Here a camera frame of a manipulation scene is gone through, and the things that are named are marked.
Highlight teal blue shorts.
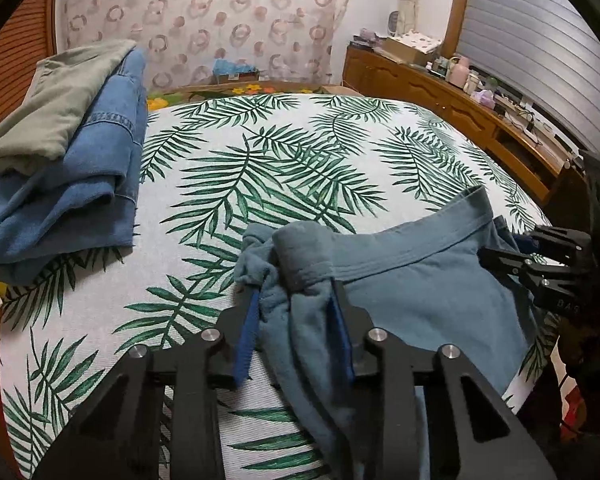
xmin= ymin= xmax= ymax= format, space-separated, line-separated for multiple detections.
xmin=235 ymin=186 xmax=540 ymax=479

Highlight wooden sideboard cabinet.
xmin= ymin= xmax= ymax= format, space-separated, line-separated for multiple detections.
xmin=342 ymin=46 xmax=579 ymax=206

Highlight palm leaf bed sheet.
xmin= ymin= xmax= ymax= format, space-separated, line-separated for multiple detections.
xmin=0 ymin=94 xmax=545 ymax=477

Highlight pink bottle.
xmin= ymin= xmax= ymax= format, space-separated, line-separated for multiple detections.
xmin=446 ymin=56 xmax=470 ymax=89

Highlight blue denim folded jeans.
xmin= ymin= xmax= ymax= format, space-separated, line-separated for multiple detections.
xmin=0 ymin=47 xmax=147 ymax=286

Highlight grey window blind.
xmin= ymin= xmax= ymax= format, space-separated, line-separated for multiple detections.
xmin=457 ymin=0 xmax=600 ymax=152

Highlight polka dot gift box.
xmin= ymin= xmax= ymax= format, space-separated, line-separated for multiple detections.
xmin=381 ymin=30 xmax=442 ymax=66

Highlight floral blanket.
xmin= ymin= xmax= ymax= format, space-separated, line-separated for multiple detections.
xmin=147 ymin=80 xmax=350 ymax=112

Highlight cardboard box with blue cloth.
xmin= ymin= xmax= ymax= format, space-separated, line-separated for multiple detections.
xmin=212 ymin=58 xmax=259 ymax=84

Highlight grey folded pants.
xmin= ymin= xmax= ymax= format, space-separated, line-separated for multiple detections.
xmin=0 ymin=39 xmax=136 ymax=177

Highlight patterned wall curtain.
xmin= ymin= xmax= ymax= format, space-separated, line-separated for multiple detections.
xmin=56 ymin=0 xmax=349 ymax=91

